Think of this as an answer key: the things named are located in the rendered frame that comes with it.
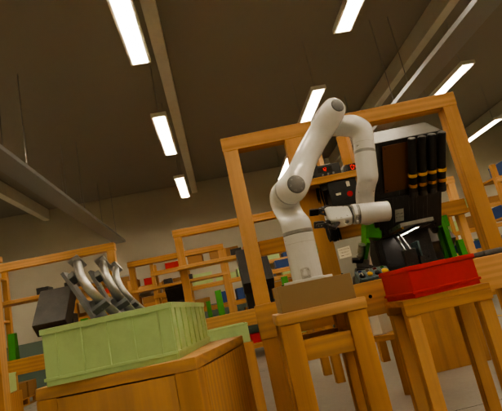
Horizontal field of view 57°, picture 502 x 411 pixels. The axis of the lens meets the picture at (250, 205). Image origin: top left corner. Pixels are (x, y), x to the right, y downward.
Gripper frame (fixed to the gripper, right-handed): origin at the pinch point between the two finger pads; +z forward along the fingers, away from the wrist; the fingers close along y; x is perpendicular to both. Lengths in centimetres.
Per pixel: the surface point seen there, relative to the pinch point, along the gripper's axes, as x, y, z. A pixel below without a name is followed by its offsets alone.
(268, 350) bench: -52, -20, 24
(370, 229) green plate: -32, 31, -35
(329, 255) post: -63, 52, -20
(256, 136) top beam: -8, 108, 14
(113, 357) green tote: -2, -59, 72
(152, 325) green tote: 4, -54, 60
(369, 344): -20, -50, -9
